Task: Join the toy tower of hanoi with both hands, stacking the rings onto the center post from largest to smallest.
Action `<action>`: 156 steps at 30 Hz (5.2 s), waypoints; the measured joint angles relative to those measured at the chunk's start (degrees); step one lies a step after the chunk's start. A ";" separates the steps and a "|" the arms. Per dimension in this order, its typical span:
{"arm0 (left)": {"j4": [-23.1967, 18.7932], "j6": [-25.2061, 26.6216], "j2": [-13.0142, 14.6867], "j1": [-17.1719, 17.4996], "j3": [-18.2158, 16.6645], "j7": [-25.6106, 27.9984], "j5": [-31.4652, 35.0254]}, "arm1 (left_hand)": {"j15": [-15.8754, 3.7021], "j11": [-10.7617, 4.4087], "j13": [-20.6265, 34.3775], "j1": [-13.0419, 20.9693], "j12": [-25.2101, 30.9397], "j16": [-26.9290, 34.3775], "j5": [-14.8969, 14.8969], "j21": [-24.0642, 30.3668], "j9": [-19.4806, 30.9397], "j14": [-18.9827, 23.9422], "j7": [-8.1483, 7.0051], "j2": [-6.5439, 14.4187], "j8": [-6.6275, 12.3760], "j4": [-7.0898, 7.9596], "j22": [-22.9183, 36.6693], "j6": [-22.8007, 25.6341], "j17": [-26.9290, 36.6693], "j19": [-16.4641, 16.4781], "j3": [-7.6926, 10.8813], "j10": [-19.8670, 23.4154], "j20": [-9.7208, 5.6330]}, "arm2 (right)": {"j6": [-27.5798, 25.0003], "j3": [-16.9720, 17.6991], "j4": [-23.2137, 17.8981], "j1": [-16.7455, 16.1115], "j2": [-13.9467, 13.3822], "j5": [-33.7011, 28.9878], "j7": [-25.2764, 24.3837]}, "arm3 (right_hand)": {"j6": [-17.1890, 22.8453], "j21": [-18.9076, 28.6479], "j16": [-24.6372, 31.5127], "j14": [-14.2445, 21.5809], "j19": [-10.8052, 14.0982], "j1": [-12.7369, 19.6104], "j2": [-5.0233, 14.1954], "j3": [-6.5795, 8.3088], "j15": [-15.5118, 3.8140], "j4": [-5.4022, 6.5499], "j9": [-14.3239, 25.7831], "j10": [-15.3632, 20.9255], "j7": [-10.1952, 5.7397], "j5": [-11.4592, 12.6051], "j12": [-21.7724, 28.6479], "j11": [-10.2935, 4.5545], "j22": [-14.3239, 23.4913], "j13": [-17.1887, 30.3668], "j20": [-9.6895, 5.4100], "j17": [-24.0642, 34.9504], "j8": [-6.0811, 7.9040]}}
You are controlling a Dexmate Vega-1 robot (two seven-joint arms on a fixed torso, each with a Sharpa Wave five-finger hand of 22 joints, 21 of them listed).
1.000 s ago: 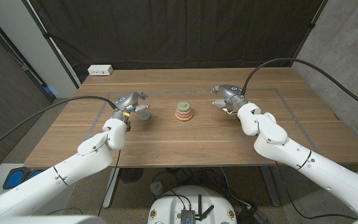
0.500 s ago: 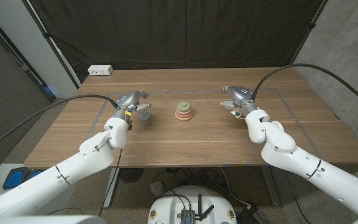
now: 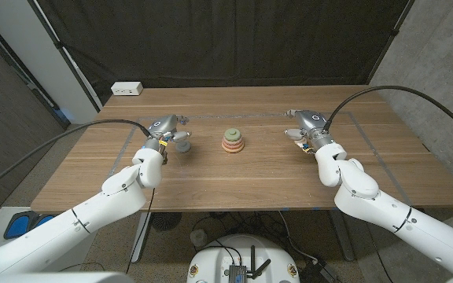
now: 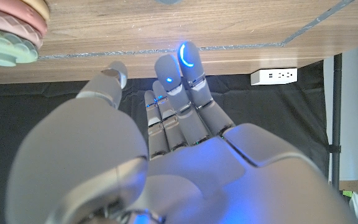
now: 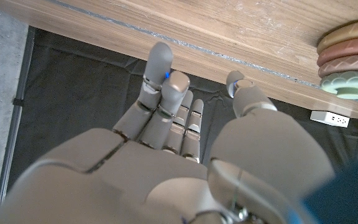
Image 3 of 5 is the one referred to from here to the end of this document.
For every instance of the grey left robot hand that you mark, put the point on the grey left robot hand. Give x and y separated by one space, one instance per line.
163 126

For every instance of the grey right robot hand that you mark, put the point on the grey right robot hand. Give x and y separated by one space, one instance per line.
313 126

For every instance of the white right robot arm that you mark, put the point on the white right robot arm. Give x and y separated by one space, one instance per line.
399 224

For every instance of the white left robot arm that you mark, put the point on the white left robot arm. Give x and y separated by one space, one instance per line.
73 228

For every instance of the white power strip box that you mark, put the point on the white power strip box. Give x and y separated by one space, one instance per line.
126 88

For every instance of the round black floor fan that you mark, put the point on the round black floor fan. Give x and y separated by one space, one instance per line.
166 221

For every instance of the black curtain backdrop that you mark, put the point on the black curtain backdrop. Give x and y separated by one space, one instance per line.
226 39

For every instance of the round grey floor object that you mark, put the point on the round grey floor object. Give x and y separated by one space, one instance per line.
199 237

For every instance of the grey table leg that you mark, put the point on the grey table leg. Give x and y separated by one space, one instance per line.
342 239

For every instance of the black backdrop stand pole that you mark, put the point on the black backdrop stand pole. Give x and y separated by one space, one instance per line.
391 37
65 55

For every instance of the white table leg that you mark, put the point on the white table leg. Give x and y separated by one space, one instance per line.
140 247

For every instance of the white robot torso base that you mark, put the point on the white robot torso base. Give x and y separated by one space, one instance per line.
211 259

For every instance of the black power brick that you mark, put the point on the black power brick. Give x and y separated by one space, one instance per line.
321 273

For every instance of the blue foot pedal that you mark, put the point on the blue foot pedal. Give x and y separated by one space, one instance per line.
17 227
42 220

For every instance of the grey radio module with antennas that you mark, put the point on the grey radio module with antennas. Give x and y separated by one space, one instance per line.
237 273

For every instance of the white robot chest cover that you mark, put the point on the white robot chest cover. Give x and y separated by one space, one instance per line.
53 278

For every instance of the black metal frame bar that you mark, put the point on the black metal frame bar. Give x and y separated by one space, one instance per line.
34 88

